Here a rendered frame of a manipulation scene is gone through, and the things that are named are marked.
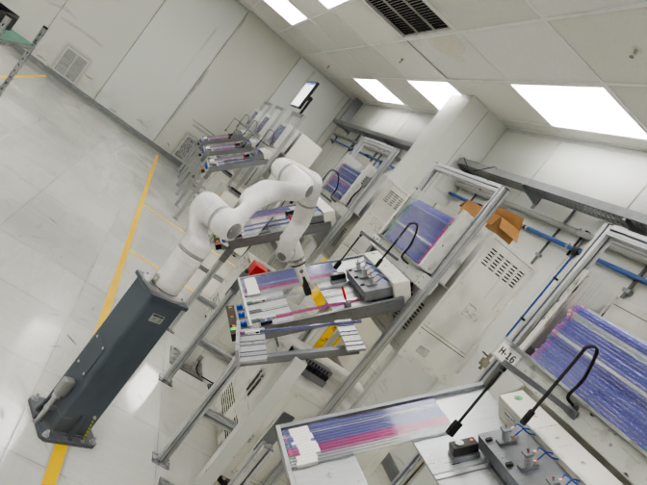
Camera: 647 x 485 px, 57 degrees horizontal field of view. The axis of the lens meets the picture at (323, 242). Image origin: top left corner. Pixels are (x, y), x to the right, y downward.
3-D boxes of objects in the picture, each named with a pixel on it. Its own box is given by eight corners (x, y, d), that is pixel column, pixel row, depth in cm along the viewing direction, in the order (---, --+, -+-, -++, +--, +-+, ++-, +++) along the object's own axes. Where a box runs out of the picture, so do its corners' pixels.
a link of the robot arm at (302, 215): (304, 216, 262) (287, 268, 279) (320, 202, 275) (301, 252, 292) (287, 206, 264) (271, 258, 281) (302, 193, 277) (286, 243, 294)
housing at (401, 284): (396, 311, 275) (393, 283, 271) (365, 277, 321) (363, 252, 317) (412, 308, 276) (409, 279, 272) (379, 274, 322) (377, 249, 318)
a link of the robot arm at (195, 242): (190, 258, 226) (228, 208, 224) (163, 230, 234) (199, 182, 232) (208, 264, 236) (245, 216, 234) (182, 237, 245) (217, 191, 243)
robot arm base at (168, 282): (152, 294, 222) (181, 255, 220) (136, 268, 235) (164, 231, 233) (190, 309, 235) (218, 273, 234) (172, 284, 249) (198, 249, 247)
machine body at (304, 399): (212, 484, 276) (293, 381, 271) (206, 405, 342) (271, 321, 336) (319, 538, 298) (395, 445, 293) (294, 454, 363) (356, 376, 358)
